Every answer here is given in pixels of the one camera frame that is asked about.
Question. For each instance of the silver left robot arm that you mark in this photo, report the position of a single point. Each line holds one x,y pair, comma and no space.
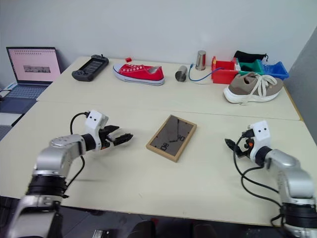
57,153

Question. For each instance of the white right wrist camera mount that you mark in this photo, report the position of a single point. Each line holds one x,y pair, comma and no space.
260,136

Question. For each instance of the green plastic bin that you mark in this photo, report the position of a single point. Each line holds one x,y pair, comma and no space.
250,67

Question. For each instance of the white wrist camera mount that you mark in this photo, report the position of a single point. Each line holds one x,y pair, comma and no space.
94,121
260,136

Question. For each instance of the grey open laptop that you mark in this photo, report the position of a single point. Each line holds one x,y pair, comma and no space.
34,64

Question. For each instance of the black handheld game controller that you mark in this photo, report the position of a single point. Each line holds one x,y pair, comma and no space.
90,67

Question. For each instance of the short steel cup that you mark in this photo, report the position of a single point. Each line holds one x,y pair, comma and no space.
181,74

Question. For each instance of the beige sneaker white laces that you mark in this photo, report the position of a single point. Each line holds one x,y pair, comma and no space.
250,89

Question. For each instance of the red canvas sneaker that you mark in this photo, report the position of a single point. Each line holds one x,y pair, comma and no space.
138,74

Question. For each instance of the wooden framed picture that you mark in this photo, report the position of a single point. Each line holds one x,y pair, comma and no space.
171,137

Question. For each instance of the blue plastic bin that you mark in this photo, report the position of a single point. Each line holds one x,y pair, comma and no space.
275,70

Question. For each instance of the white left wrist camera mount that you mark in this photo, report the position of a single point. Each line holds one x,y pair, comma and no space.
94,121

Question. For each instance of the red plastic bin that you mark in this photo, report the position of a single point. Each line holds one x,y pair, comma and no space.
223,75

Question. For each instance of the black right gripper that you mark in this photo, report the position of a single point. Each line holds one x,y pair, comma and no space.
245,146

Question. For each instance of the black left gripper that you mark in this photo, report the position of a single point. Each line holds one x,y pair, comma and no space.
105,141

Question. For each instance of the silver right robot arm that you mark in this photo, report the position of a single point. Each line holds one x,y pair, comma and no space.
292,173

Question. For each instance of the tall steel cup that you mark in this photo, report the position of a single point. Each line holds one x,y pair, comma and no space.
201,60

